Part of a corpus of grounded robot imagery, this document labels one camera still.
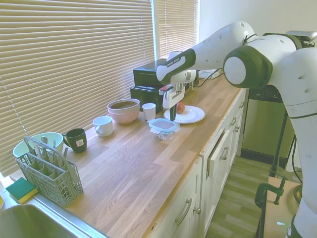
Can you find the wooden board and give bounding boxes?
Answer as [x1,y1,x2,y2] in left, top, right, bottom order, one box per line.
[257,176,304,238]

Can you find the clear glass food container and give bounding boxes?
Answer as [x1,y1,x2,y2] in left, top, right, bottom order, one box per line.
[150,126,180,141]

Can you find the stainless steel dishwasher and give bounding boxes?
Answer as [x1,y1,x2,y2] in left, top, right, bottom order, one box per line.
[241,85,296,159]

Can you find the dark green mug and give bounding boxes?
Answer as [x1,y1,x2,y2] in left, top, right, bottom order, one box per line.
[61,128,88,154]

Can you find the white kitchen base cabinets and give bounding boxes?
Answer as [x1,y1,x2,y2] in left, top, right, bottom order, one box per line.
[148,84,248,238]

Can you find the stainless steel sink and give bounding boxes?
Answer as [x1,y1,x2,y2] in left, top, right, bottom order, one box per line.
[0,195,109,238]

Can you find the dark green hose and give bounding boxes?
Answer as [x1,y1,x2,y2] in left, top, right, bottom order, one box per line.
[293,184,304,204]

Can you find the large black appliance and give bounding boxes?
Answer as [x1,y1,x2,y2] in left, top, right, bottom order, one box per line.
[133,60,169,87]

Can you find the dark green clamp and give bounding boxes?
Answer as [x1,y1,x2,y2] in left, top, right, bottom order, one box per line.
[255,176,288,209]

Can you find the wide beige window blind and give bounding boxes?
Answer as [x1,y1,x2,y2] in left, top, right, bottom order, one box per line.
[0,0,156,177]

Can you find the pink bowl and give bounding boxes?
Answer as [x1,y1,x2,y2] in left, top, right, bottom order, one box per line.
[108,109,140,124]

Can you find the narrow beige window blind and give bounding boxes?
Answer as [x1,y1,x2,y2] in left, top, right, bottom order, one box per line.
[157,0,199,60]

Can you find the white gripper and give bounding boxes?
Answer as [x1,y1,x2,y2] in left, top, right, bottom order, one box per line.
[162,89,185,122]

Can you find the beige bowl brown inside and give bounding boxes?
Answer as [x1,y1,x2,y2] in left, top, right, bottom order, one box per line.
[107,98,141,115]

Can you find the pale teal bowl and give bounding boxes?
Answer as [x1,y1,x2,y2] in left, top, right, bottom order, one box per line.
[12,132,64,159]

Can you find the white dinner plate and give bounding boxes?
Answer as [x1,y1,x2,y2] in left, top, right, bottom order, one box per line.
[163,105,206,124]

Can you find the white ceramic mug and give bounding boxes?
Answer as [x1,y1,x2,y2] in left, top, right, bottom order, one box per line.
[92,116,114,137]

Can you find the white paper cup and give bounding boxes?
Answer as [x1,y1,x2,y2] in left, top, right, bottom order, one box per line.
[142,103,157,121]

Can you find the clear plastic lid teal seal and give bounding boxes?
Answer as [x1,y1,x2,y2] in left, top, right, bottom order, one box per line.
[147,118,181,133]

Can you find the grey stereo camera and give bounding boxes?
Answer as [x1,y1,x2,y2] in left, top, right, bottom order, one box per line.
[286,30,317,42]

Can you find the green and yellow sponge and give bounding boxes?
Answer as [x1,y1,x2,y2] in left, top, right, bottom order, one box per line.
[5,177,39,204]

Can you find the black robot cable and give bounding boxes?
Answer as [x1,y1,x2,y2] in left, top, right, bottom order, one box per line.
[190,68,225,89]

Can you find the grey plastic cutlery basket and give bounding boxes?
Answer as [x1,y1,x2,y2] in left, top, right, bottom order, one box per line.
[15,135,84,208]

